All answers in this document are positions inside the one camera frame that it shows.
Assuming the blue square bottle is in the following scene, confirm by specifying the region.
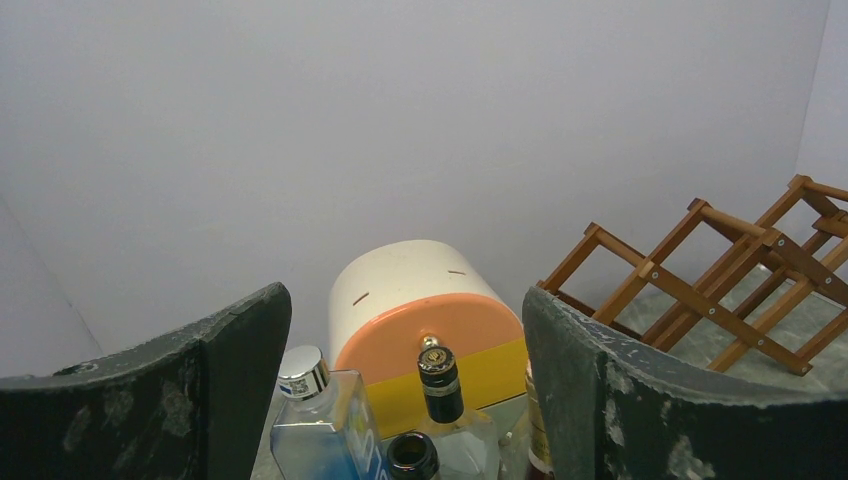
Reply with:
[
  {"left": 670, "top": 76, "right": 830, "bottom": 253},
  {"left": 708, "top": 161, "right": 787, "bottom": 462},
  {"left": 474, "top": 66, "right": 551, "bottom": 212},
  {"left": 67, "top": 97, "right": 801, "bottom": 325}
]
[{"left": 270, "top": 345, "right": 390, "bottom": 480}]

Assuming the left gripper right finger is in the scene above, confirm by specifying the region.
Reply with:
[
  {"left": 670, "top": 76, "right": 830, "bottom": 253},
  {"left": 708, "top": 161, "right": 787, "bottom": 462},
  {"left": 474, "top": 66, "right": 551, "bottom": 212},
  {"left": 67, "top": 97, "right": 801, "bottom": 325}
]
[{"left": 522, "top": 287, "right": 847, "bottom": 479}]

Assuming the brown wooden wine rack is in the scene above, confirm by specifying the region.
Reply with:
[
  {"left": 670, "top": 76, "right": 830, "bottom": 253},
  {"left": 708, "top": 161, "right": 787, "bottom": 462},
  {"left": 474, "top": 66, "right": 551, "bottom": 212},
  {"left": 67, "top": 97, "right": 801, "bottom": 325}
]
[{"left": 537, "top": 174, "right": 847, "bottom": 376}]

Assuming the dark bottle black neck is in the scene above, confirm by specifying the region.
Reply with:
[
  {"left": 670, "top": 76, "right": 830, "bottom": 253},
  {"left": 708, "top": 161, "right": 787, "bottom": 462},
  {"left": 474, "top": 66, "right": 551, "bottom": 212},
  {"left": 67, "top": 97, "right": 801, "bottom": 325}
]
[{"left": 386, "top": 431, "right": 441, "bottom": 480}]

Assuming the clear square bottle black cap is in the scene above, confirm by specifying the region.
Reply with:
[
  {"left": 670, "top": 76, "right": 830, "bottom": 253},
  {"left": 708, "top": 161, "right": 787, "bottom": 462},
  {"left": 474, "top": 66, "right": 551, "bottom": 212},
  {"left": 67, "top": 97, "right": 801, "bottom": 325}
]
[{"left": 417, "top": 346, "right": 501, "bottom": 479}]

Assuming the brown bottle gold foil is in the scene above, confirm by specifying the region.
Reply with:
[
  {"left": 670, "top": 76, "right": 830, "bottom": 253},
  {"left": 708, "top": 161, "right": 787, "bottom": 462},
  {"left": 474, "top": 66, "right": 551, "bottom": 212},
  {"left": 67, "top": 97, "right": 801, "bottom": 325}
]
[{"left": 525, "top": 362, "right": 555, "bottom": 480}]

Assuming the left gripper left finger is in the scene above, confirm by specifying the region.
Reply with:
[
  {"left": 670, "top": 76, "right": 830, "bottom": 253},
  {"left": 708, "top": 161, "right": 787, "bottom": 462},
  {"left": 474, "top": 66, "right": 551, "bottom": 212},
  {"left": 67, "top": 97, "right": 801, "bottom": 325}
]
[{"left": 1, "top": 282, "right": 292, "bottom": 479}]

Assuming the cream drawer cabinet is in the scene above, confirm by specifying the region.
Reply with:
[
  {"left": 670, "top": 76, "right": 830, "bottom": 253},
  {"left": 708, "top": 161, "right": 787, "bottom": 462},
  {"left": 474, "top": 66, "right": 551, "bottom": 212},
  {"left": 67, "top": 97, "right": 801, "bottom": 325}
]
[{"left": 326, "top": 239, "right": 528, "bottom": 438}]

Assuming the clear round glass bottle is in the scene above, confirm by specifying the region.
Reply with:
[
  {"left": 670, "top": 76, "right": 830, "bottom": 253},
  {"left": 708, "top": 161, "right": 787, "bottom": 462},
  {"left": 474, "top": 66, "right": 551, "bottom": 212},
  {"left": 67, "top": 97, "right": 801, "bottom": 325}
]
[{"left": 498, "top": 411, "right": 530, "bottom": 480}]

